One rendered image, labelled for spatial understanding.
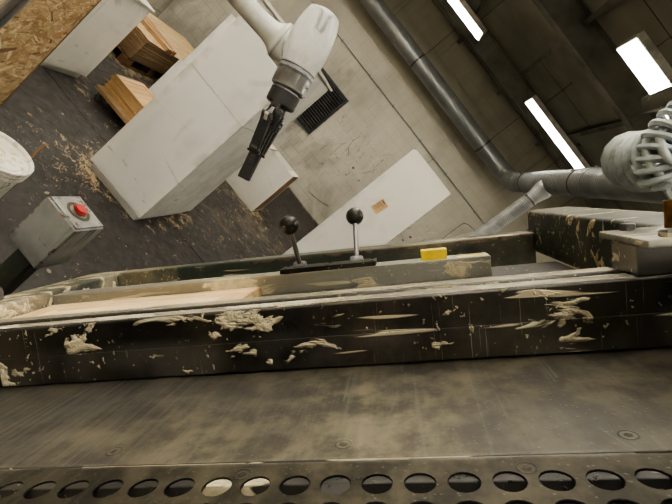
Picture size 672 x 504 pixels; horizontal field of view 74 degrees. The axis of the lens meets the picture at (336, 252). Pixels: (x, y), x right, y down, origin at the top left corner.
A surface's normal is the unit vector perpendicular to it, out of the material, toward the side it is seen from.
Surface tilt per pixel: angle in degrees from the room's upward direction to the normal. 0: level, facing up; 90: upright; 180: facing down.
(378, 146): 90
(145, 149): 90
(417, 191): 90
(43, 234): 90
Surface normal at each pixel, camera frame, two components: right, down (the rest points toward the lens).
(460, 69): -0.11, 0.15
